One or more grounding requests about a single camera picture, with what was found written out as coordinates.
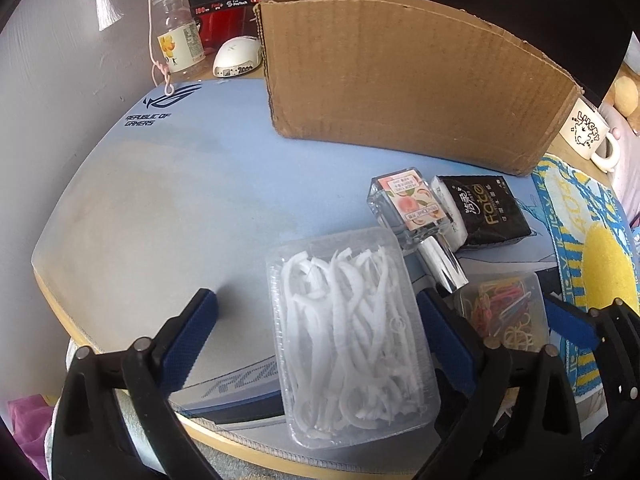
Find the brown cardboard box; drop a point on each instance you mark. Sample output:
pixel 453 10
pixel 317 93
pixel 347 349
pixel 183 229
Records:
pixel 400 80

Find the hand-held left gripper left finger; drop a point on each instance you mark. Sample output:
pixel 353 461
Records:
pixel 192 340

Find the yellow blue towel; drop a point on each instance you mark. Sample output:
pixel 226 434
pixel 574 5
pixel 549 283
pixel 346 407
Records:
pixel 600 255

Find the light blue desk mat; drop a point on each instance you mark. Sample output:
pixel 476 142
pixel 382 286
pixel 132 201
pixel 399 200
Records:
pixel 175 200

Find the clear plastic drink bottle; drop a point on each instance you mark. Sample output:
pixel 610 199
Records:
pixel 177 45

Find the clear box of paper clips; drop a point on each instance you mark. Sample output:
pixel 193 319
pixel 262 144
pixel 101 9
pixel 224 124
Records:
pixel 505 310

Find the black tissue pack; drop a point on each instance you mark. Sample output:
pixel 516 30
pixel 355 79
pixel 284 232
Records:
pixel 492 215

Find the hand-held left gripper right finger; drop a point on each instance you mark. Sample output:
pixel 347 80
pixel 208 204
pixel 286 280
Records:
pixel 447 345

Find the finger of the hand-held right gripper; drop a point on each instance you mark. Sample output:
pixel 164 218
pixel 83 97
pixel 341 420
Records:
pixel 572 325

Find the red box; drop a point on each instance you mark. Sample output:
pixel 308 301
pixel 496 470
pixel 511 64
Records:
pixel 225 25

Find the white oval desk clock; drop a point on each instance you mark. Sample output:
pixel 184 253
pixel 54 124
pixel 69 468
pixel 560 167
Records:
pixel 237 57

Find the white knit clothing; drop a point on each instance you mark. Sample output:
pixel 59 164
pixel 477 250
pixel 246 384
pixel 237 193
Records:
pixel 240 462

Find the glass perfume bottle silver cap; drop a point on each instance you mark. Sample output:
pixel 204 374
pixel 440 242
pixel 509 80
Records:
pixel 405 200

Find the magenta cloth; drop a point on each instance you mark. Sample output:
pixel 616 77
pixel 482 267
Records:
pixel 30 425

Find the clear box of floss picks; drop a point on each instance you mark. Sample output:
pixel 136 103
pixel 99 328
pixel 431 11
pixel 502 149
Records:
pixel 350 340

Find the white cartoon mug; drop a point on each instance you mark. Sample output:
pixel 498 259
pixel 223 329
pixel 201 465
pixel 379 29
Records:
pixel 585 130

